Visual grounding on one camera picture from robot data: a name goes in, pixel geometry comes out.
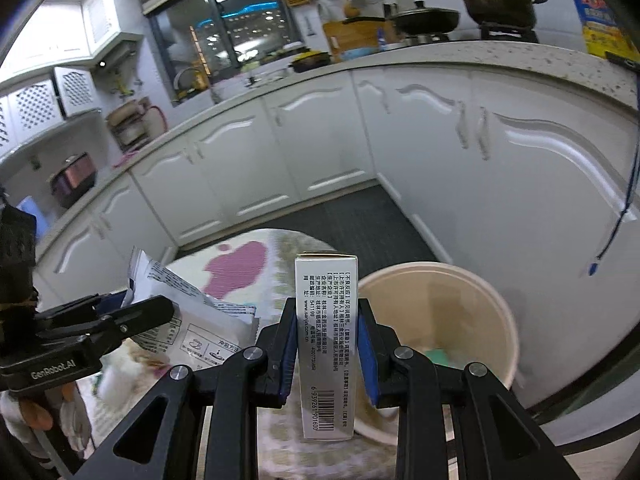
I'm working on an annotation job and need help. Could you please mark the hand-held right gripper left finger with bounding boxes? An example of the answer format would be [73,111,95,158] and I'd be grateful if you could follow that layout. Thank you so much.
[77,297,301,480]

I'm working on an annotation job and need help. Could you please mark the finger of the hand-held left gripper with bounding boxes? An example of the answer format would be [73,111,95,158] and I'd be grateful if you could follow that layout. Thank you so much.
[97,295,176,348]
[35,292,132,333]

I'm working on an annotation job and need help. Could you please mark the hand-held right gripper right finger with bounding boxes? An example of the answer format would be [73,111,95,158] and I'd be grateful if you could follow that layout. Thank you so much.
[356,298,581,480]

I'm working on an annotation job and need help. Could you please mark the white cardboard box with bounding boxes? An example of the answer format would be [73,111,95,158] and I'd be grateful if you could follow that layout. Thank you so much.
[294,251,360,442]

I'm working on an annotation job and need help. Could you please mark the white printed packet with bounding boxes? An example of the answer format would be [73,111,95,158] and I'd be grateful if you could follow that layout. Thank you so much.
[125,246,261,361]

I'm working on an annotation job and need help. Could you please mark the green wrapper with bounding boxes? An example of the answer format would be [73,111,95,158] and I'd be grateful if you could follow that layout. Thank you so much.
[425,345,466,368]

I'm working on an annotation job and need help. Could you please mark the beige plastic bin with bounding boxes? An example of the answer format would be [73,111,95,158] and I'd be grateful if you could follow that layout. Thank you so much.
[352,261,521,446]

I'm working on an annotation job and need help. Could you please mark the person's left hand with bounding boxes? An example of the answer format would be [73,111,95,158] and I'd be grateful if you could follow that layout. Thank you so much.
[0,379,93,461]

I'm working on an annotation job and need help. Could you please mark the apple print blanket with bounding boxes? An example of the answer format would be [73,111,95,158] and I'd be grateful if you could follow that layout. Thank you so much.
[75,229,401,480]

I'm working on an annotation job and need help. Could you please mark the blue plastic jug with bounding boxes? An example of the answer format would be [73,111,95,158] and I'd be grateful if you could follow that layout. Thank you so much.
[15,195,51,241]

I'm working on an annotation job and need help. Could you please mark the dark red rice cooker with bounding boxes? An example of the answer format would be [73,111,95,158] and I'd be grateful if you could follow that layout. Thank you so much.
[47,152,98,208]

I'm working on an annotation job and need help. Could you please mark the white kitchen cabinets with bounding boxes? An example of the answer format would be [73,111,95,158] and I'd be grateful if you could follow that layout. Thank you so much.
[30,42,640,411]

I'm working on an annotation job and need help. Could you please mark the metal faucet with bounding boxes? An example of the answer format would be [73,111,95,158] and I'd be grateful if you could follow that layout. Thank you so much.
[172,66,211,103]

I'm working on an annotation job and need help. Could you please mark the black pot with yellow lid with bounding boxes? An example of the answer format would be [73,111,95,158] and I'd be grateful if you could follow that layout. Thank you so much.
[290,50,333,73]

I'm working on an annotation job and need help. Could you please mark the kitchen window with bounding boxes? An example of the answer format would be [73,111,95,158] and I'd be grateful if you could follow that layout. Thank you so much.
[147,0,306,106]

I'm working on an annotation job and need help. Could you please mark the wooden cutting board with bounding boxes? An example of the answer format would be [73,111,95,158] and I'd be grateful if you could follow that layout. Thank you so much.
[322,15,396,63]

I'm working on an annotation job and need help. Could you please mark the black wok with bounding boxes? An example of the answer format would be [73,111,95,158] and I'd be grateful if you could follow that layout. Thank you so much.
[387,0,461,38]

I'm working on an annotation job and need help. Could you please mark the gas stove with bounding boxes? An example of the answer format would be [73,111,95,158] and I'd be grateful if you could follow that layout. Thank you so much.
[400,24,541,46]

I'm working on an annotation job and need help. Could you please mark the black flat device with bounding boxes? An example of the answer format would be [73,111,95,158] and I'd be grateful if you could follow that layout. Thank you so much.
[606,51,640,70]

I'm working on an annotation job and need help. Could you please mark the yellow cooking oil bottle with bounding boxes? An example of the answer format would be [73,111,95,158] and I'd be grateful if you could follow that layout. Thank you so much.
[567,0,640,61]

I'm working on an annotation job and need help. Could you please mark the white wall cabinet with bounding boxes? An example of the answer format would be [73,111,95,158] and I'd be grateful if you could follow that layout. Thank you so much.
[0,0,146,161]

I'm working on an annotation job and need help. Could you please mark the blue lanyard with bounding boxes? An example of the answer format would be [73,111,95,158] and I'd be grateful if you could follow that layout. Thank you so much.
[582,125,640,278]

